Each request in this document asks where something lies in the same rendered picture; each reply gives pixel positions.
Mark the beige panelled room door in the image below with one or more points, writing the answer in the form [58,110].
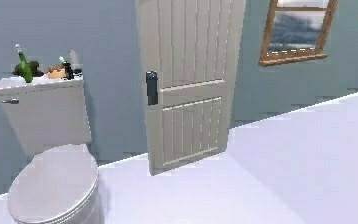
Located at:
[190,83]

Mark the grey white roll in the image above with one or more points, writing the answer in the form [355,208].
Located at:
[74,60]

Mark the black spray bottle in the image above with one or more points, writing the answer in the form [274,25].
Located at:
[68,70]

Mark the orange tan box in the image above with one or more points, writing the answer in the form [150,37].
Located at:
[56,72]

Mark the white toilet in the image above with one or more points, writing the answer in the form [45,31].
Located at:
[47,140]

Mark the wooden framed window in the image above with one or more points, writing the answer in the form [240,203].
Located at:
[295,30]

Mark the dark brown lump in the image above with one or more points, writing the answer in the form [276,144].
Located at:
[33,67]

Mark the green bottle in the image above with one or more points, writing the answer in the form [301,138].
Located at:
[25,68]

